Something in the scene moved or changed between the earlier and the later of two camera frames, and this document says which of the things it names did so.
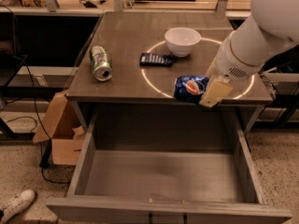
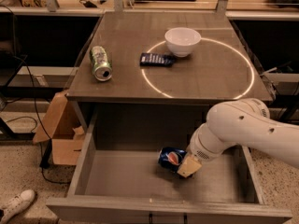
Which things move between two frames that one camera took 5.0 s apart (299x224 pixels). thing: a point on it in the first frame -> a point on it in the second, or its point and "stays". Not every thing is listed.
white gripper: (230, 63) -> (198, 148)
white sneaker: (17, 203) stays
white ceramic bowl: (182, 40) stays
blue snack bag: (190, 89) -> (170, 159)
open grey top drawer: (165, 164) stays
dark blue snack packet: (157, 60) stays
